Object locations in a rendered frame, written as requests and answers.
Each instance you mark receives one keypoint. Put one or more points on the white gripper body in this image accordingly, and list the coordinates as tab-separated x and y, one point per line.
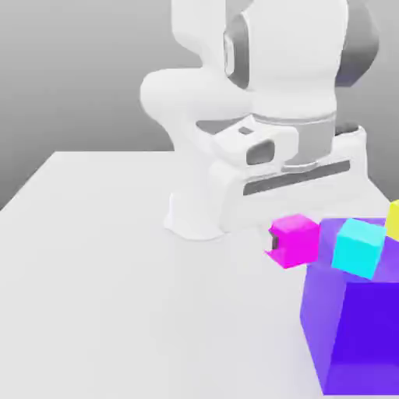
237	205

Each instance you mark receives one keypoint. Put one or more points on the small magenta cube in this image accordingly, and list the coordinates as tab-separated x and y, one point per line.
296	241

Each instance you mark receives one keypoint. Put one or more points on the small cyan cube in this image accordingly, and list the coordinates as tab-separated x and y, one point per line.
358	249

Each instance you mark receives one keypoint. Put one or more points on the small yellow cube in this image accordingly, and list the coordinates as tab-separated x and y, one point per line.
393	219

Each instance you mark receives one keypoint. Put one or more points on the large purple box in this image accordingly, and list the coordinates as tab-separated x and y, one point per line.
367	330

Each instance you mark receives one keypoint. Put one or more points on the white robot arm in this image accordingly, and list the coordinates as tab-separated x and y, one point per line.
290	62

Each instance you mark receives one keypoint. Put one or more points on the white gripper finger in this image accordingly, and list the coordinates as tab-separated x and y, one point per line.
270	240

